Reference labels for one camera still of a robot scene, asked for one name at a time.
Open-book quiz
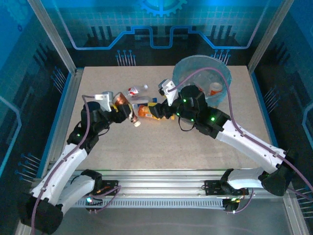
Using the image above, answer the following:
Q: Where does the brown label plastic bottle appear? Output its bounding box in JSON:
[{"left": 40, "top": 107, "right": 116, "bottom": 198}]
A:
[{"left": 112, "top": 92, "right": 142, "bottom": 128}]

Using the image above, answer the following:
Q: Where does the Fiji water bottle blue cap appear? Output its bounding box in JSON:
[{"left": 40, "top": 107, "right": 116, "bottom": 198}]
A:
[{"left": 131, "top": 96, "right": 158, "bottom": 108}]

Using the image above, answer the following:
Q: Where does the orange juice bottle yellow label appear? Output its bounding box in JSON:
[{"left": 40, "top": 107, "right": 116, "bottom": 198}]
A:
[{"left": 137, "top": 104, "right": 176, "bottom": 120}]

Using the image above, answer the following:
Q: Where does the grey metal bin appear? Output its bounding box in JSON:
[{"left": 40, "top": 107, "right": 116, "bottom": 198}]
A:
[{"left": 204, "top": 96, "right": 222, "bottom": 109}]

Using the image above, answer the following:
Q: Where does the grey bin with blue liner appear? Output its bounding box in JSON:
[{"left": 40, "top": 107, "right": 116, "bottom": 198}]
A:
[{"left": 172, "top": 55, "right": 232, "bottom": 105}]

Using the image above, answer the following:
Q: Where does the clear bottle white cap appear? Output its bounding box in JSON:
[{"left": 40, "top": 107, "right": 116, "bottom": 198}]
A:
[{"left": 123, "top": 84, "right": 149, "bottom": 98}]

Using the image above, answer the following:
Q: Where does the black connector block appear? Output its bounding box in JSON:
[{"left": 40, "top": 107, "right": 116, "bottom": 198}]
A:
[
  {"left": 84, "top": 195, "right": 105, "bottom": 214},
  {"left": 224, "top": 197, "right": 242, "bottom": 214}
]

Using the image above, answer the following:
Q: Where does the grey metal base sheet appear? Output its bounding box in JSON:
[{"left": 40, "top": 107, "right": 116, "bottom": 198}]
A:
[{"left": 14, "top": 197, "right": 311, "bottom": 235}]

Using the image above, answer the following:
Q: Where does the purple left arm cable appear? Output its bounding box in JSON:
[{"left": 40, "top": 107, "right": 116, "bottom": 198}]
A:
[{"left": 30, "top": 94, "right": 122, "bottom": 235}]

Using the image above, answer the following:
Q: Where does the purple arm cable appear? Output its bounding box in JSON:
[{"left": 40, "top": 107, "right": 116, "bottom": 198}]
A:
[
  {"left": 30, "top": 94, "right": 122, "bottom": 235},
  {"left": 174, "top": 67, "right": 313, "bottom": 214}
]

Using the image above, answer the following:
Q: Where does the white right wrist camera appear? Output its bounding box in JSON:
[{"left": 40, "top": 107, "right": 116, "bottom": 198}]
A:
[{"left": 158, "top": 79, "right": 182, "bottom": 106}]

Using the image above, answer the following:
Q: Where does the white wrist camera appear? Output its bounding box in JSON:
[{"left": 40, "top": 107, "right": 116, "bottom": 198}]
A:
[
  {"left": 94, "top": 91, "right": 115, "bottom": 112},
  {"left": 158, "top": 79, "right": 182, "bottom": 106}
]

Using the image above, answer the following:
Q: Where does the black cable loop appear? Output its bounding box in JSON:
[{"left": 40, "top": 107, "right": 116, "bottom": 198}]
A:
[{"left": 178, "top": 117, "right": 194, "bottom": 132}]

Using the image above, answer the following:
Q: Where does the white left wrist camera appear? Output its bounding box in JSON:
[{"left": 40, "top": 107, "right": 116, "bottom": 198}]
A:
[{"left": 94, "top": 91, "right": 115, "bottom": 112}]

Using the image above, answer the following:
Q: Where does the aluminium side rail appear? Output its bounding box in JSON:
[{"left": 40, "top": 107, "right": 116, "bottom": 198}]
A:
[{"left": 41, "top": 68, "right": 84, "bottom": 178}]

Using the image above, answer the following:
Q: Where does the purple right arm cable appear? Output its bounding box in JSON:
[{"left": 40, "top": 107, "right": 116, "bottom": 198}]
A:
[{"left": 174, "top": 67, "right": 313, "bottom": 214}]

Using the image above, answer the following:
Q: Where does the aluminium front rail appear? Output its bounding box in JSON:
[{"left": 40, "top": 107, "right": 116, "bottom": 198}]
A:
[{"left": 29, "top": 169, "right": 294, "bottom": 200}]

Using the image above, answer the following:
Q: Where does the blue side rail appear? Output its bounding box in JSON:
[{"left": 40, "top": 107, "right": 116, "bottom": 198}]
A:
[{"left": 249, "top": 70, "right": 289, "bottom": 178}]

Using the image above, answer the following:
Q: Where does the grey slotted cable duct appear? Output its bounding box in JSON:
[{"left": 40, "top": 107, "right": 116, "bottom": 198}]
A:
[{"left": 70, "top": 198, "right": 227, "bottom": 209}]

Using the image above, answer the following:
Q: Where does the aluminium frame post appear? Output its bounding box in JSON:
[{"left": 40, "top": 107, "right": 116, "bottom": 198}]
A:
[
  {"left": 27, "top": 0, "right": 78, "bottom": 74},
  {"left": 246, "top": 0, "right": 295, "bottom": 73}
]

